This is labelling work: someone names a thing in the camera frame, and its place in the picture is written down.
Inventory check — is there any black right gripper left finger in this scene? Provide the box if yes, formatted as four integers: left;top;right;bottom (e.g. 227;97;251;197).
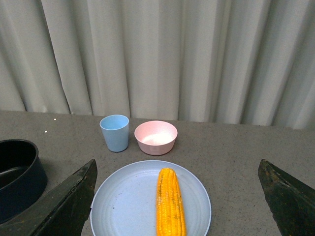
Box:
0;159;97;236

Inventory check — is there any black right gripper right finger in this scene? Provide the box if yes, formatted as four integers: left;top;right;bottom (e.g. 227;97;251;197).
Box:
258;159;315;236

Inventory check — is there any yellow corn cob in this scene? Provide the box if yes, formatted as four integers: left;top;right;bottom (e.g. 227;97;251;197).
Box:
156;168;187;236

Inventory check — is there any dark blue pot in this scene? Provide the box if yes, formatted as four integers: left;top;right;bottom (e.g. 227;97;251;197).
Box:
0;139;48;223

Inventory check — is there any light blue plate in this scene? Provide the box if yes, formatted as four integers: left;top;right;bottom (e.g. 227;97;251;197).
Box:
90;160;212;236

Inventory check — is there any light blue cup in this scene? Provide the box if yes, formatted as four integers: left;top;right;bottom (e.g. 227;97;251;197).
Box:
99;115;129;152

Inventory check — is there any pink bowl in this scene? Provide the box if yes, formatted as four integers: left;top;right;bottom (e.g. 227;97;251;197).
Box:
134;120;178;156

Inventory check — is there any white curtain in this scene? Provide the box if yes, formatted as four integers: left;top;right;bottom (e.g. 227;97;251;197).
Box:
0;0;315;129

